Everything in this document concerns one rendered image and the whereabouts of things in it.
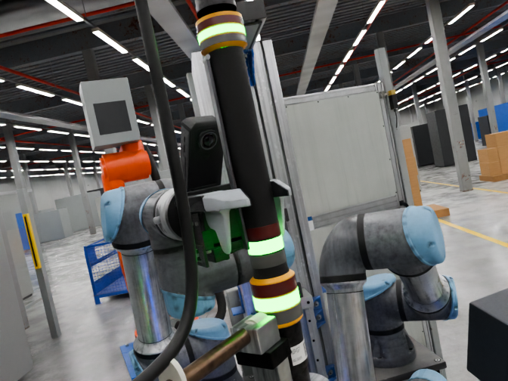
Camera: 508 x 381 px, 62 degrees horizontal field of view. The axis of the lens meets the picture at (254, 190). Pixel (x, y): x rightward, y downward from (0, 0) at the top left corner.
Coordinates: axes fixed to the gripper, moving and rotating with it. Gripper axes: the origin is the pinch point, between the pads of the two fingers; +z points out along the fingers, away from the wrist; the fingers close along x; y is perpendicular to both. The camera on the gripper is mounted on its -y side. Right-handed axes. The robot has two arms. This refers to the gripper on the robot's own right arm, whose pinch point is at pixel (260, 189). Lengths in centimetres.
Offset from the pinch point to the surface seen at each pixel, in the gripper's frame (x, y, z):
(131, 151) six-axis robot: -81, -45, -401
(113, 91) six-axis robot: -74, -103, -384
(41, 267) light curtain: 23, 67, -585
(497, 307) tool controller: -66, 39, -26
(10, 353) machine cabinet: 65, 128, -459
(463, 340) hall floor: -252, 163, -189
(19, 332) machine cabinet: 55, 114, -475
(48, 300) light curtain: 23, 111, -585
